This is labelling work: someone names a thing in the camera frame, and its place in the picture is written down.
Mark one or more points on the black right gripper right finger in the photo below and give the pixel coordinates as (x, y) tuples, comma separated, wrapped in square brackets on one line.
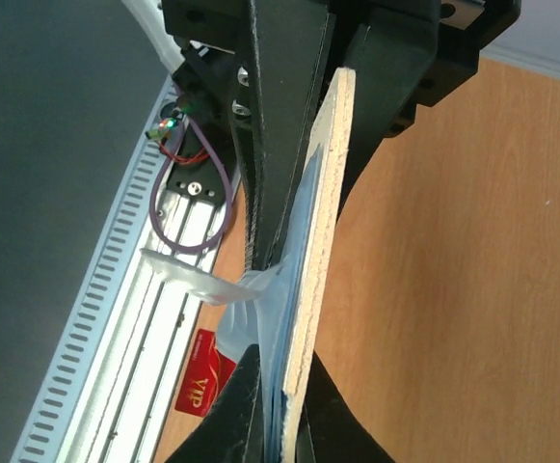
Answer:
[(328, 430)]

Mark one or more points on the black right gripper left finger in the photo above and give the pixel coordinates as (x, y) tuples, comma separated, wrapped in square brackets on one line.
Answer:
[(233, 429)]

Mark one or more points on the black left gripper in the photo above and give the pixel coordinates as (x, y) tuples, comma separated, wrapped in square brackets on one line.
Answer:
[(285, 46)]

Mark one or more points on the red VIP card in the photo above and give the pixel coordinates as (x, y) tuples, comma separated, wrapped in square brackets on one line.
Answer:
[(207, 372)]

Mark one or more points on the left circuit board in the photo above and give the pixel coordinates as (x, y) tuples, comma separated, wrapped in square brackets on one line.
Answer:
[(166, 128)]

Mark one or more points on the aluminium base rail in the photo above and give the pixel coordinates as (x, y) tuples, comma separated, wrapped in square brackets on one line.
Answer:
[(129, 389)]

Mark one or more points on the grey slotted cable duct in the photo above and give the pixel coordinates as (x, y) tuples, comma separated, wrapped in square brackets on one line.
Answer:
[(46, 427)]

